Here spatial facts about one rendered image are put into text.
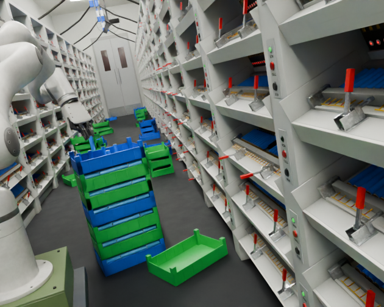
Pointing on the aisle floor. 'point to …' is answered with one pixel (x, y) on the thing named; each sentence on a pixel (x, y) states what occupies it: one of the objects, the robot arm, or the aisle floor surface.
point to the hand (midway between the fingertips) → (88, 134)
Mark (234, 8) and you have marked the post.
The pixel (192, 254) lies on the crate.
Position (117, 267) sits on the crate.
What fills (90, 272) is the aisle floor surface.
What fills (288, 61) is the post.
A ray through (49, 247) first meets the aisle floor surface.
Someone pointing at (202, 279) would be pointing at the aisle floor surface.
